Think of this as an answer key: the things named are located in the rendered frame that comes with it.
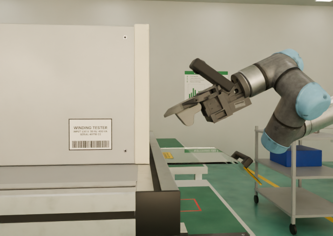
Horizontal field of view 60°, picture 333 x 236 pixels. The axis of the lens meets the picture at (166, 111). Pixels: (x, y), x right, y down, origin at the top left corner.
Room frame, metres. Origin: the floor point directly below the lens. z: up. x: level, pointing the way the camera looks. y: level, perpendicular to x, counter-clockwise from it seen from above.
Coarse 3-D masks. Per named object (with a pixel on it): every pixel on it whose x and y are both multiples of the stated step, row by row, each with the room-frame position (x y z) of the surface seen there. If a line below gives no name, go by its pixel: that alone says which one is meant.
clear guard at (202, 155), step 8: (176, 152) 0.83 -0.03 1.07; (184, 152) 0.83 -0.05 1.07; (192, 152) 0.83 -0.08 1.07; (200, 152) 0.83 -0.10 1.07; (208, 152) 0.83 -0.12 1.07; (216, 152) 0.83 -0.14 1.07; (168, 160) 0.71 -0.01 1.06; (176, 160) 0.71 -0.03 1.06; (184, 160) 0.71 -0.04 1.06; (192, 160) 0.71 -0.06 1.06; (200, 160) 0.71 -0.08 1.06; (208, 160) 0.71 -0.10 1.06; (216, 160) 0.71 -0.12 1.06; (224, 160) 0.71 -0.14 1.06; (232, 160) 0.71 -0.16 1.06; (240, 168) 0.76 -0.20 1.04; (248, 176) 0.76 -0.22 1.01
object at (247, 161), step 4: (236, 152) 0.86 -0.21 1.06; (232, 156) 0.86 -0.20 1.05; (236, 156) 0.86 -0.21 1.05; (240, 156) 0.82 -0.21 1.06; (244, 156) 0.79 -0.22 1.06; (244, 160) 0.77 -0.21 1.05; (248, 160) 0.77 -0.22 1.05; (252, 160) 0.77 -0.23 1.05; (244, 164) 0.77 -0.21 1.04; (248, 164) 0.77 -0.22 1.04
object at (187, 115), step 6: (174, 108) 0.69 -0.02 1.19; (180, 108) 0.69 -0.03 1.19; (186, 108) 0.69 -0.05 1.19; (192, 108) 0.70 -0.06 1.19; (198, 108) 0.70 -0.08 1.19; (168, 114) 0.70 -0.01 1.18; (180, 114) 0.70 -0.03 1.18; (186, 114) 0.70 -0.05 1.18; (192, 114) 0.70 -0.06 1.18; (186, 120) 0.70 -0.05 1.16; (192, 120) 0.70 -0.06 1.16
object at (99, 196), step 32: (160, 160) 0.45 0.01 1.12; (0, 192) 0.28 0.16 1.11; (32, 192) 0.28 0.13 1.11; (64, 192) 0.28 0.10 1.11; (96, 192) 0.28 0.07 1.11; (128, 192) 0.29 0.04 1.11; (160, 192) 0.29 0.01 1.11; (0, 224) 0.27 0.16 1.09; (32, 224) 0.28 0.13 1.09; (64, 224) 0.28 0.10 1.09; (96, 224) 0.28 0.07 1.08; (128, 224) 0.28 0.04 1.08; (160, 224) 0.29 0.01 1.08
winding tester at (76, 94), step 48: (0, 48) 0.41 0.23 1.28; (48, 48) 0.41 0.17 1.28; (96, 48) 0.42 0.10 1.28; (144, 48) 0.42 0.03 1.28; (0, 96) 0.41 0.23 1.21; (48, 96) 0.41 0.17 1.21; (96, 96) 0.42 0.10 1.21; (144, 96) 0.42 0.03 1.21; (0, 144) 0.41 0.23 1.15; (48, 144) 0.41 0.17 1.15; (96, 144) 0.42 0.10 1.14; (144, 144) 0.42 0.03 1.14
